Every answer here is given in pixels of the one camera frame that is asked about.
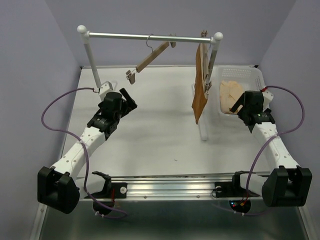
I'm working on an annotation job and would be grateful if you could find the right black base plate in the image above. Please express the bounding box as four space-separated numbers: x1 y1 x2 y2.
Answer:
211 181 265 217

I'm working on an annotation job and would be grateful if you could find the wooden clip hanger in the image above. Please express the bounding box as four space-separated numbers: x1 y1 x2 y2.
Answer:
199 43 212 100
125 34 176 85

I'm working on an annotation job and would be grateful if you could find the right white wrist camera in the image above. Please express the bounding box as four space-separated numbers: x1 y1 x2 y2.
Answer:
261 87 274 110

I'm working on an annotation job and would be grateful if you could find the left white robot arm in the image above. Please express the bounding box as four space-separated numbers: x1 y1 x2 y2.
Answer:
37 88 138 214

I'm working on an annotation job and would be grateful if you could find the white plastic basket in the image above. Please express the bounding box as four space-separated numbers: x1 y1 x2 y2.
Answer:
208 65 265 119

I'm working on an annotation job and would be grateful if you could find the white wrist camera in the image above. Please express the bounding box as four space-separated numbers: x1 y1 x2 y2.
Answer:
261 87 274 110
98 81 114 101

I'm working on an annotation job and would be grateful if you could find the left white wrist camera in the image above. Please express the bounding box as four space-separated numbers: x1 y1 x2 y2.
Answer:
98 81 114 101

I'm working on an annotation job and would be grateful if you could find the beige underwear in basket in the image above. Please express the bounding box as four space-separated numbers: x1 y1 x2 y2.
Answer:
219 80 244 114

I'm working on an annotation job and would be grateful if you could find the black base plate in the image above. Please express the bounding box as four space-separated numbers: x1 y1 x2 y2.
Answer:
88 171 128 219
211 181 265 217

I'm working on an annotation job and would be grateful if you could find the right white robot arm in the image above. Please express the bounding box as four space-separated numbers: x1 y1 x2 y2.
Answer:
230 88 313 207

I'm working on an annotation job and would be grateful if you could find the white metal clothes rack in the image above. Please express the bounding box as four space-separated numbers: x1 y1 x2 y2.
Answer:
77 25 224 142

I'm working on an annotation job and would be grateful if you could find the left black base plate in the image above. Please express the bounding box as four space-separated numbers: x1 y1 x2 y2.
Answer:
88 171 128 219

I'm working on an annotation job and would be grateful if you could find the brown underwear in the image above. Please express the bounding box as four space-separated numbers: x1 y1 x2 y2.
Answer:
191 44 208 125

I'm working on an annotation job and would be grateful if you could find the aluminium mounting rail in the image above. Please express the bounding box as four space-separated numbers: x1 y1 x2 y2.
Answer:
74 174 306 201

